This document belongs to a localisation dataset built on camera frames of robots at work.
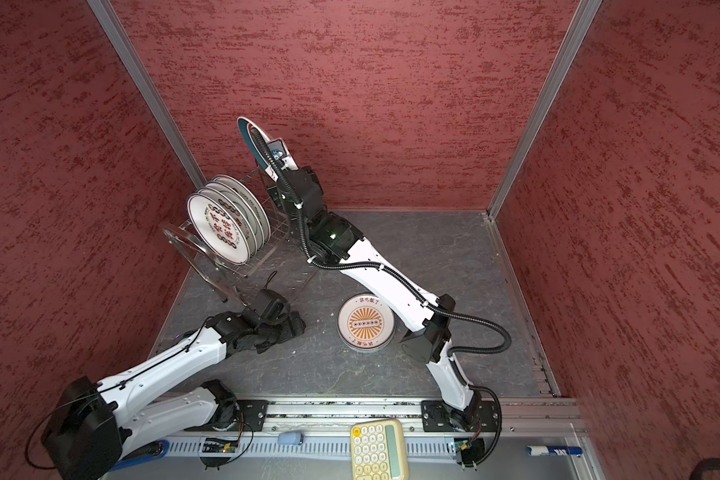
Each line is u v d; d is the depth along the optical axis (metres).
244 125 0.65
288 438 0.70
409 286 0.48
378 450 0.68
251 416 0.75
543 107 0.89
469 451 0.71
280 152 0.50
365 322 0.88
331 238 0.48
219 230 0.70
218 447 0.72
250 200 0.68
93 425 0.39
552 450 0.69
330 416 0.76
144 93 0.85
